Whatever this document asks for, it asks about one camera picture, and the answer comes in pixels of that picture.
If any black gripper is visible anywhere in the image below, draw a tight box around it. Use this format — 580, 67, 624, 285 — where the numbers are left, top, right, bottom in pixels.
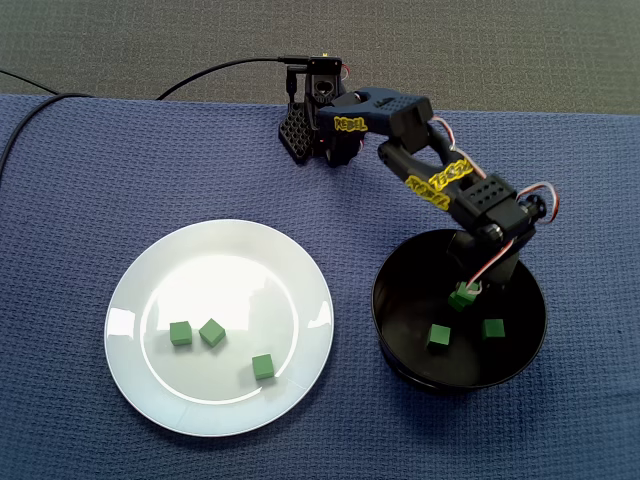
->
447, 229, 524, 296

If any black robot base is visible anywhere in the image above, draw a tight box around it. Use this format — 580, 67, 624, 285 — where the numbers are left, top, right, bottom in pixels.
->
278, 53, 351, 167

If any black round metal container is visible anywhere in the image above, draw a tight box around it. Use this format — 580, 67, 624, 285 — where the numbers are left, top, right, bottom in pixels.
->
370, 228, 549, 398

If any white round plate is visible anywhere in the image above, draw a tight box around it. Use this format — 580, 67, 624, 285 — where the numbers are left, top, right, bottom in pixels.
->
103, 218, 335, 439

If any blue woven table cloth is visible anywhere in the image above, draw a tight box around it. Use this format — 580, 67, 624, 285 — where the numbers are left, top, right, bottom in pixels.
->
0, 93, 640, 480

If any thick black cable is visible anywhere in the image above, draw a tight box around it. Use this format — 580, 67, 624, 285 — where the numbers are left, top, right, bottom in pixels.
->
0, 53, 310, 174

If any thin black cable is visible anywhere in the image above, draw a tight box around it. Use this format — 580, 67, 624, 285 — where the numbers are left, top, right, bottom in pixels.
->
0, 68, 60, 96

